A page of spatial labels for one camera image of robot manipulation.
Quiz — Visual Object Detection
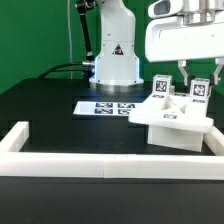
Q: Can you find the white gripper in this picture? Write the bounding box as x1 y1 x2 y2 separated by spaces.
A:
145 13 224 86

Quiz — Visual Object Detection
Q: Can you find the black cable bundle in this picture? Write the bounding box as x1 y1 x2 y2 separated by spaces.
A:
38 61 98 80

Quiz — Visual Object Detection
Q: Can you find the white chair back frame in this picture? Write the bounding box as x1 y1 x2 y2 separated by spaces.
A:
128 93 214 133

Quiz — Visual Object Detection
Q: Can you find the black jointed camera mount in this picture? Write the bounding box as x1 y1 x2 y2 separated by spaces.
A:
75 0 96 62

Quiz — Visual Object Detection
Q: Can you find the white U-shaped fence frame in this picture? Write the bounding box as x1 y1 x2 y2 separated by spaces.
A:
0 121 224 180

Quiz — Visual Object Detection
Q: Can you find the white chair seat part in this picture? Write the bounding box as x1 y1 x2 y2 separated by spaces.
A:
147 125 203 152

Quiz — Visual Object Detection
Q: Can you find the white tag sheet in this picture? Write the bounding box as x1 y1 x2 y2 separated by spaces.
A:
73 101 140 116

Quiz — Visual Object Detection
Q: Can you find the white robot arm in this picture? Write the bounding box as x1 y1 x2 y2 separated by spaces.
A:
90 0 224 90

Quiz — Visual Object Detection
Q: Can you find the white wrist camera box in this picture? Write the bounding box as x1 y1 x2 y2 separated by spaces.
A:
148 0 184 19

